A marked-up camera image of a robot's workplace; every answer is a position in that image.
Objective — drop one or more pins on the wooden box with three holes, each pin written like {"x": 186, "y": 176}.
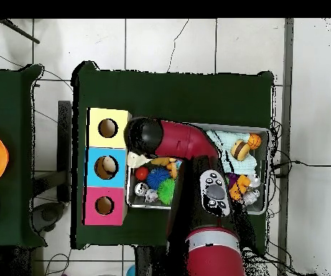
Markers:
{"x": 119, "y": 178}

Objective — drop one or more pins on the crumpled paper ball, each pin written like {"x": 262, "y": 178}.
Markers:
{"x": 151, "y": 196}

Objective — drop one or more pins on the silver drink can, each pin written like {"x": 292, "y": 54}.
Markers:
{"x": 141, "y": 188}

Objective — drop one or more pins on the toy hamburger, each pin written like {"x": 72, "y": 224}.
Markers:
{"x": 239, "y": 150}

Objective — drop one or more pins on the red ball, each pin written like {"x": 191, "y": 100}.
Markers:
{"x": 141, "y": 173}

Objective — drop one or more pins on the orange toy brick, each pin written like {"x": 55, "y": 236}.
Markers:
{"x": 238, "y": 187}

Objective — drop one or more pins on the shallow mesh bin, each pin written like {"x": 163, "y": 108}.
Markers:
{"x": 138, "y": 204}

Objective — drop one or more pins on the green spiky ball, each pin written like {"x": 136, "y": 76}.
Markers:
{"x": 166, "y": 192}

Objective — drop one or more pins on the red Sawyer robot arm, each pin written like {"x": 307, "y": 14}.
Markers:
{"x": 182, "y": 141}

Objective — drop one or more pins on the dark green table cloth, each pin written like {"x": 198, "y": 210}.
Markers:
{"x": 4, "y": 100}
{"x": 153, "y": 86}

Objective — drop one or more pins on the cream yellow cloth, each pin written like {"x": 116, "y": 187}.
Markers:
{"x": 135, "y": 159}

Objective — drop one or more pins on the blue spiky ball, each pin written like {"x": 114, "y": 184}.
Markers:
{"x": 158, "y": 178}

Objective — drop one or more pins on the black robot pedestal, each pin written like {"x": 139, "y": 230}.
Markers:
{"x": 148, "y": 261}

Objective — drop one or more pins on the small orange basketball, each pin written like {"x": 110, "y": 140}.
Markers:
{"x": 254, "y": 141}

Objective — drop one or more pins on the mint green cloth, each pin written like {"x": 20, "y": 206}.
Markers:
{"x": 239, "y": 165}

